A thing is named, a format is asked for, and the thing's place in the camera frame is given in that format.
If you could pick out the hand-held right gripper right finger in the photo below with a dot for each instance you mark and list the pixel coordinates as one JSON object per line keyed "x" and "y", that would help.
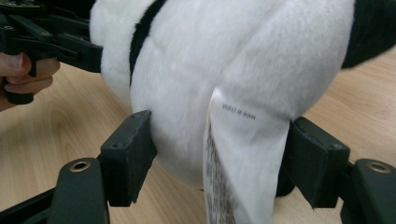
{"x": 314, "y": 161}

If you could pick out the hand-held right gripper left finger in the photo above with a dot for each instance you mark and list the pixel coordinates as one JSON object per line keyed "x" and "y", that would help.
{"x": 129, "y": 155}

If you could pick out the panda plush toy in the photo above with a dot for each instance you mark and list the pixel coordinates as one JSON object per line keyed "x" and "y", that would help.
{"x": 224, "y": 77}

